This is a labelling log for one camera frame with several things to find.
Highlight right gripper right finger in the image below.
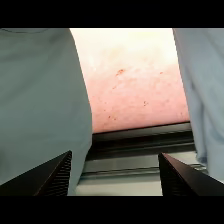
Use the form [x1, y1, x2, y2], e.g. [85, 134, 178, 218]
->
[158, 152, 224, 197]

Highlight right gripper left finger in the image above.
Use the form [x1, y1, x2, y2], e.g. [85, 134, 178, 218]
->
[0, 150, 73, 197]

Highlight teal shirt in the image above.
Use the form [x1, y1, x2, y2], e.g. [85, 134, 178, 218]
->
[0, 27, 94, 197]

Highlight pale blue garment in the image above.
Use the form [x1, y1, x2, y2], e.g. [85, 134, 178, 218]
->
[172, 27, 224, 184]

